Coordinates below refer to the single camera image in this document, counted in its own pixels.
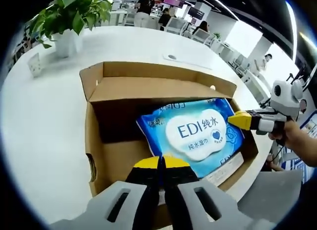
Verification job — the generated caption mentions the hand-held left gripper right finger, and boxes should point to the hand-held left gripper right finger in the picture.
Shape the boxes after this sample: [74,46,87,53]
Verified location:
[161,157,277,230]

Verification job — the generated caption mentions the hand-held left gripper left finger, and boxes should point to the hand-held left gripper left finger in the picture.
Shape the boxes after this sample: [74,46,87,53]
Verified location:
[49,156,162,230]

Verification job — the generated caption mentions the brown cardboard shoe box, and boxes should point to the brown cardboard shoe box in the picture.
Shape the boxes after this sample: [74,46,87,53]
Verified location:
[79,61,260,226]

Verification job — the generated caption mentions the light blue wet wipes pack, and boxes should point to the light blue wet wipes pack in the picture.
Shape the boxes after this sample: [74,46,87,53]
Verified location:
[135,98,246,186]

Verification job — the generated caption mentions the person's right hand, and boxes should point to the person's right hand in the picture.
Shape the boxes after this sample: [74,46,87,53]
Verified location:
[268,117,308,150]

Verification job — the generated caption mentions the white office chair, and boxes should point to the white office chair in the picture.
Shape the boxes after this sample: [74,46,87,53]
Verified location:
[192,30,213,46]
[165,17,186,34]

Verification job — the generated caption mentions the small white cube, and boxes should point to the small white cube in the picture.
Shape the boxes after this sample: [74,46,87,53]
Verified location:
[27,53,42,78]

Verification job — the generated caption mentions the potted green plant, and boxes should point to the potted green plant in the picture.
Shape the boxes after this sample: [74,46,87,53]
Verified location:
[29,0,113,58]

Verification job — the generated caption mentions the white table cable cover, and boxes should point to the white table cable cover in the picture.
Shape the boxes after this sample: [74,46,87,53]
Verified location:
[162,53,214,70]

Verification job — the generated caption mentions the dark wall screen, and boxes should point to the dark wall screen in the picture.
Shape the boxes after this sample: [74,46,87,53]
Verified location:
[188,6,206,19]

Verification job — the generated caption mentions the purple wall screen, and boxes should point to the purple wall screen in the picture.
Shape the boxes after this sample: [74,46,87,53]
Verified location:
[164,0,185,7]

